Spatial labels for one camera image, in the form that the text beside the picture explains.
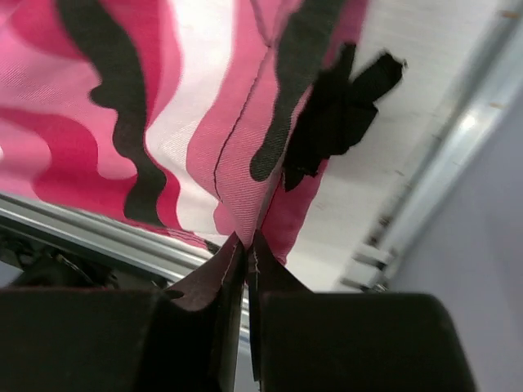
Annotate aluminium frame rail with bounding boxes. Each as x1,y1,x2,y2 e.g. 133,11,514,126
0,7,523,295

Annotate pink camouflage trousers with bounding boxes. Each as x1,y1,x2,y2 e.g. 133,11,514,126
1,1,405,261

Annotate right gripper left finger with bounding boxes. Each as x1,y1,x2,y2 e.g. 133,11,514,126
1,235,245,391

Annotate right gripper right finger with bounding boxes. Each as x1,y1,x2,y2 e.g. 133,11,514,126
247,233,476,391

